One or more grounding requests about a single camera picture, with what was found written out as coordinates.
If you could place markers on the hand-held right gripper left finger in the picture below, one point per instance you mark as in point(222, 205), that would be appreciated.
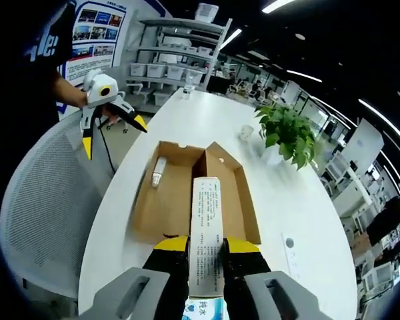
point(166, 286)

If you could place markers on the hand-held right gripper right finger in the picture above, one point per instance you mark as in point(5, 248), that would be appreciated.
point(243, 286)

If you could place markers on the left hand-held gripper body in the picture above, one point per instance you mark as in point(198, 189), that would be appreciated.
point(98, 88)

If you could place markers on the blue white wet wipes pack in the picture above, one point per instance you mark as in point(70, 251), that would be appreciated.
point(203, 310)

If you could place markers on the white blue carton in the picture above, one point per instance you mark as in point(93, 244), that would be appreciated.
point(208, 233)

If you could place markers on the white spray bottle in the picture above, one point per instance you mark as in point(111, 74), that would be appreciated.
point(159, 170)

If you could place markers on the brown cardboard shoe box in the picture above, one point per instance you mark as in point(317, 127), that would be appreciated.
point(166, 206)

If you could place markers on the person's left hand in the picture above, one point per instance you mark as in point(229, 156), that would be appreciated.
point(111, 119)

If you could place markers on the white swivel chair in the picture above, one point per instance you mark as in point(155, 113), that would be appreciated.
point(135, 90)

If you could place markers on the row of white storage bins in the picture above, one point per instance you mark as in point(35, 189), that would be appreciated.
point(156, 70)

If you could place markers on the round black table grommet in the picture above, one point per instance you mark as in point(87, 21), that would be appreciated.
point(289, 242)

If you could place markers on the clear glass vessel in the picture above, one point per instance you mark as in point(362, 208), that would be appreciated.
point(188, 90)

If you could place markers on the operator in black shirt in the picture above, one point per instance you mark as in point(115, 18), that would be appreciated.
point(26, 100)

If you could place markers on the grey storage shelf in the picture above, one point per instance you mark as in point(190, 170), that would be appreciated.
point(176, 50)

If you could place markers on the white mesh office chair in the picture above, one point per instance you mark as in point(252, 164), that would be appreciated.
point(46, 206)

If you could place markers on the small white cup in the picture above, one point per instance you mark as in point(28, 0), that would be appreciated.
point(246, 131)

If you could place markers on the white plastic container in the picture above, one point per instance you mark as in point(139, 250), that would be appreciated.
point(206, 11)

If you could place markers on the group of white office chairs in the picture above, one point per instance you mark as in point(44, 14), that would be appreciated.
point(381, 275)

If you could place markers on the green potted plant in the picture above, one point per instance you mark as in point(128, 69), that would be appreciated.
point(286, 126)

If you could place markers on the ceiling light strips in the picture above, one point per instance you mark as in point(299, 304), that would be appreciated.
point(275, 6)

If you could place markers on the blue white wall poster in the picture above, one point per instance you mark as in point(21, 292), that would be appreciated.
point(96, 33)

